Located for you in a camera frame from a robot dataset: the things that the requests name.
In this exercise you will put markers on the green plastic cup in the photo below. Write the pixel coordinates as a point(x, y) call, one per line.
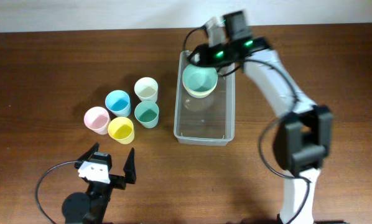
point(147, 113)

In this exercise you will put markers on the yellow plastic bowl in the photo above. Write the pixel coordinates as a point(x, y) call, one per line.
point(202, 88)

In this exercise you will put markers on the cream white plastic cup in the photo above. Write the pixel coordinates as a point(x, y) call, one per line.
point(146, 89)

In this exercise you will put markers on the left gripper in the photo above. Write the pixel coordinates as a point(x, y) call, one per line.
point(120, 182)

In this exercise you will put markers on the blue plastic cup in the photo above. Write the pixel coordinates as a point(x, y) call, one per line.
point(119, 103)

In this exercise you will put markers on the mint green plastic bowl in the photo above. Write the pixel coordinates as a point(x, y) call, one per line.
point(194, 77)

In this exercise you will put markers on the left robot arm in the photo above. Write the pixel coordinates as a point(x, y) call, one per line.
point(89, 206)

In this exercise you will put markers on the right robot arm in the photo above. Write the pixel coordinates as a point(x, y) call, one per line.
point(294, 145)

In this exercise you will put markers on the clear plastic storage container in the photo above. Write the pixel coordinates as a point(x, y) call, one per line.
point(208, 121)

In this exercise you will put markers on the pink plastic cup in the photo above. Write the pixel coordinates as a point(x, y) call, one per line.
point(97, 119)

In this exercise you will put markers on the white plastic bowl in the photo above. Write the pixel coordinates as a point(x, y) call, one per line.
point(197, 94)

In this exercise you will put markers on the yellow plastic cup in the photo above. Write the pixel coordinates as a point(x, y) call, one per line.
point(121, 129)

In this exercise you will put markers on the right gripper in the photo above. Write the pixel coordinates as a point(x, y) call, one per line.
point(206, 56)

